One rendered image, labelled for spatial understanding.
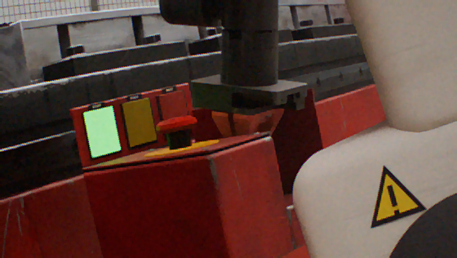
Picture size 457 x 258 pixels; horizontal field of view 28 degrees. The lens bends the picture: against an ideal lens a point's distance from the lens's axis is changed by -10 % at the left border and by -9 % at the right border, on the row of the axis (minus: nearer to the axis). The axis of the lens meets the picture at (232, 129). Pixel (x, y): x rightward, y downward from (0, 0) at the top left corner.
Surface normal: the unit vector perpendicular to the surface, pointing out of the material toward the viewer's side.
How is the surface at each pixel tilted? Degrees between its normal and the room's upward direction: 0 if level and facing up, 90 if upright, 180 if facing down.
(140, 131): 90
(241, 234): 90
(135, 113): 90
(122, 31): 90
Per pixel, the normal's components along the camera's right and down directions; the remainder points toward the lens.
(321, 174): -0.49, -0.05
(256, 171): 0.81, -0.14
